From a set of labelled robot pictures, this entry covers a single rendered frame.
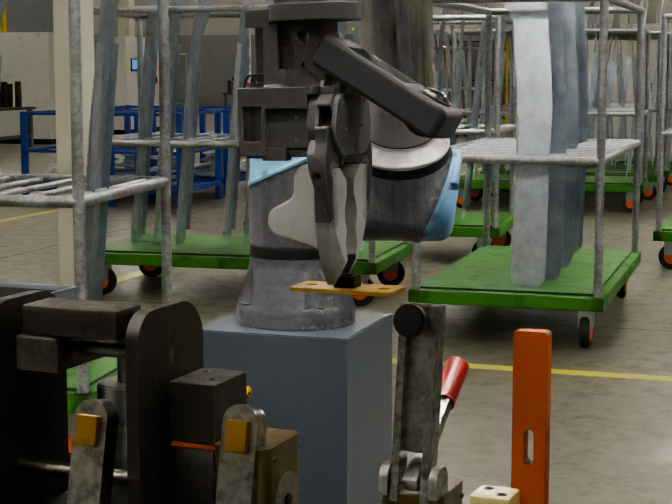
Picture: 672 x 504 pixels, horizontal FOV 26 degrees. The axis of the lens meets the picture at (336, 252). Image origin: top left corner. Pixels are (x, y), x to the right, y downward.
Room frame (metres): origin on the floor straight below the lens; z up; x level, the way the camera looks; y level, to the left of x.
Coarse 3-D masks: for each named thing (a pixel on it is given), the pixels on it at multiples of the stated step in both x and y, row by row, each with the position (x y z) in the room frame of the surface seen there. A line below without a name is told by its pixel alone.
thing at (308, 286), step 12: (348, 276) 1.10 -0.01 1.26; (360, 276) 1.11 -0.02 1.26; (300, 288) 1.11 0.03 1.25; (312, 288) 1.10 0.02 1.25; (324, 288) 1.10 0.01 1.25; (336, 288) 1.10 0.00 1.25; (348, 288) 1.10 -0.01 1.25; (360, 288) 1.10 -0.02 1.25; (372, 288) 1.10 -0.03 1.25; (384, 288) 1.10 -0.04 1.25; (396, 288) 1.10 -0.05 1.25
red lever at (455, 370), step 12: (456, 360) 1.34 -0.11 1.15; (444, 372) 1.33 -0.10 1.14; (456, 372) 1.33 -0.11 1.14; (444, 384) 1.32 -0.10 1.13; (456, 384) 1.32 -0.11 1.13; (444, 396) 1.31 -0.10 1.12; (456, 396) 1.31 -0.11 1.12; (444, 408) 1.30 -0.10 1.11; (444, 420) 1.29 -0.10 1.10; (420, 456) 1.25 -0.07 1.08; (408, 468) 1.24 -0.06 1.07; (420, 468) 1.24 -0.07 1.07; (408, 480) 1.23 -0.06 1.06; (420, 480) 1.23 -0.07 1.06
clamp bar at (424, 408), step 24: (408, 312) 1.23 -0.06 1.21; (432, 312) 1.25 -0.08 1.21; (408, 336) 1.23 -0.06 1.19; (432, 336) 1.24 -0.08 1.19; (408, 360) 1.26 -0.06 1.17; (432, 360) 1.24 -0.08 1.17; (408, 384) 1.25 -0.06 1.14; (432, 384) 1.24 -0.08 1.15; (408, 408) 1.25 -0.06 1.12; (432, 408) 1.23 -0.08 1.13; (408, 432) 1.25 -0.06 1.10; (432, 432) 1.23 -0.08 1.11; (432, 456) 1.23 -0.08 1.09
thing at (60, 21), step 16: (64, 0) 7.77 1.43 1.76; (80, 0) 7.76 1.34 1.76; (64, 16) 7.78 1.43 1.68; (64, 32) 7.78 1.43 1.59; (64, 48) 7.78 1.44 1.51; (64, 64) 7.78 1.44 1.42; (64, 80) 7.78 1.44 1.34; (64, 96) 7.78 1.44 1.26; (64, 112) 7.78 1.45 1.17; (64, 128) 7.78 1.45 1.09; (64, 144) 7.78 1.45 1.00; (64, 160) 7.78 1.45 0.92; (64, 208) 7.78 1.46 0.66; (64, 224) 7.78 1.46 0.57; (64, 240) 7.79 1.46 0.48; (64, 256) 7.79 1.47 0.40; (64, 272) 7.79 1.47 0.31
